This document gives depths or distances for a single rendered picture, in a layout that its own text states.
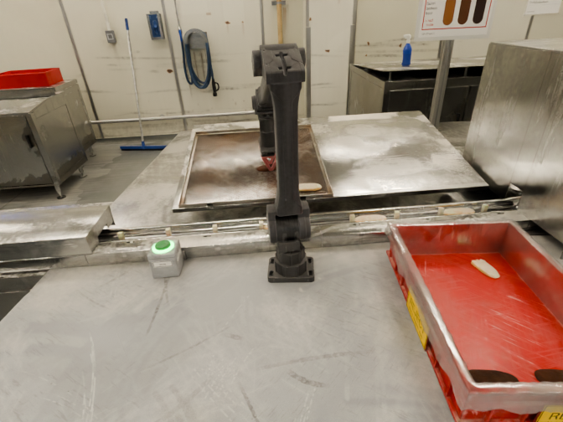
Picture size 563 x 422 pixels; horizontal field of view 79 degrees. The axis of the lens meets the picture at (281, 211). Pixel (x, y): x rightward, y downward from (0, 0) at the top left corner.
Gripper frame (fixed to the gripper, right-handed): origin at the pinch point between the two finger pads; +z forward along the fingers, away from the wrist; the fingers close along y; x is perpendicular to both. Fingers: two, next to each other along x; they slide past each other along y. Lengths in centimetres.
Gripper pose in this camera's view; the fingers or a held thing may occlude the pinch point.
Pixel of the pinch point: (270, 166)
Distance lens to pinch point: 126.6
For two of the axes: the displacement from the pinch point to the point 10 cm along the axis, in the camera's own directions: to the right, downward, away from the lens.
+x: -9.9, 1.3, -1.1
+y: -1.6, -6.3, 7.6
